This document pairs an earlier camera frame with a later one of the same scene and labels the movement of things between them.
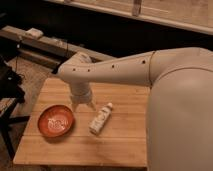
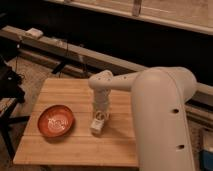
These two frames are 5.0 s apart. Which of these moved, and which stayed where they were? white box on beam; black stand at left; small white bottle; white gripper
Moved: white gripper
Stayed: black stand at left; small white bottle; white box on beam
